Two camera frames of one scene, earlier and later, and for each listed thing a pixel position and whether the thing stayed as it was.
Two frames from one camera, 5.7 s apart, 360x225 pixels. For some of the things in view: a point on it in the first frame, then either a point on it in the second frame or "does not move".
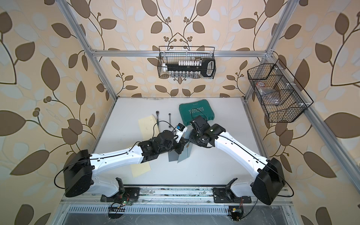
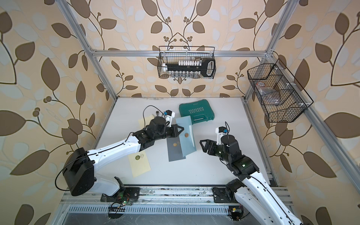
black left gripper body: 178,146 -> 170,132
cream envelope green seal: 138,169 does not move
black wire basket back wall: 187,62 does not move
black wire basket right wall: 280,96 does not move
